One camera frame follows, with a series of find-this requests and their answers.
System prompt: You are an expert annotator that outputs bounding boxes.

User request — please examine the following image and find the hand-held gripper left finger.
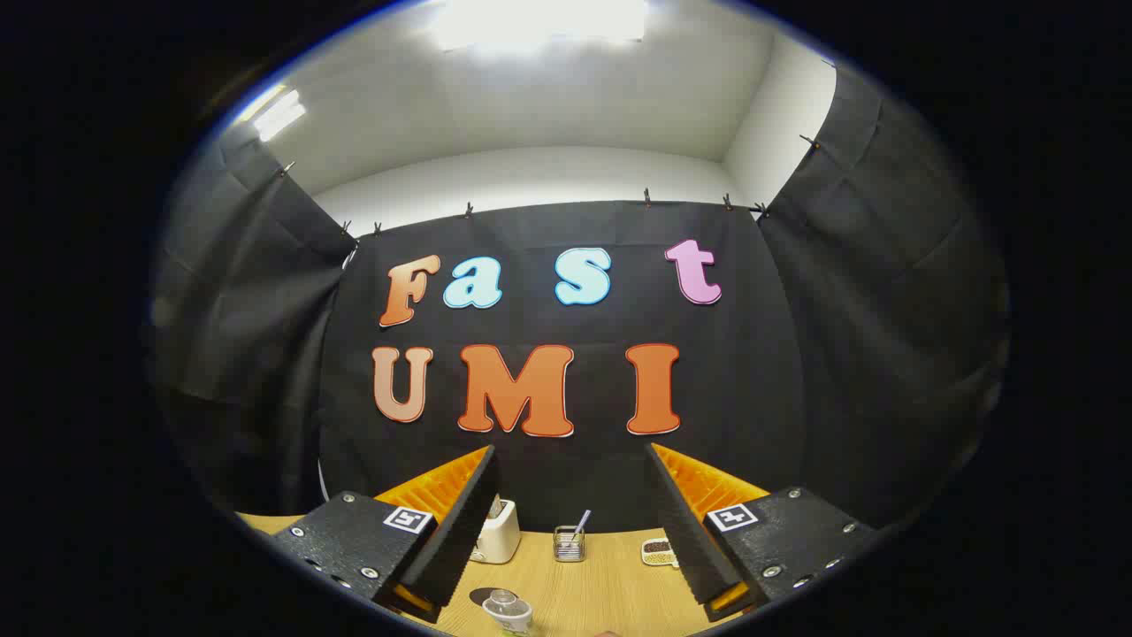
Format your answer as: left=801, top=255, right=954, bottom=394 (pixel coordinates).
left=270, top=444, right=499, bottom=625

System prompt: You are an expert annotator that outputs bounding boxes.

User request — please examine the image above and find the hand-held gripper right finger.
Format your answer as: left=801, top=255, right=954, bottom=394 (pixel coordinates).
left=644, top=442, right=878, bottom=623

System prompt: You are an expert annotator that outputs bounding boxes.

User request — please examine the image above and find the clear bottle with white label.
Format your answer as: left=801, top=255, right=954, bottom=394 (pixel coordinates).
left=482, top=589, right=534, bottom=637

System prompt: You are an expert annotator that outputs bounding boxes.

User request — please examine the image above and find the white toaster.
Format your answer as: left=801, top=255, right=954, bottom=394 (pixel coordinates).
left=469, top=495, right=521, bottom=565

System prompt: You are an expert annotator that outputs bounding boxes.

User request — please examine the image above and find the wooden table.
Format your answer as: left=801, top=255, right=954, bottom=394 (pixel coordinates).
left=237, top=511, right=753, bottom=637

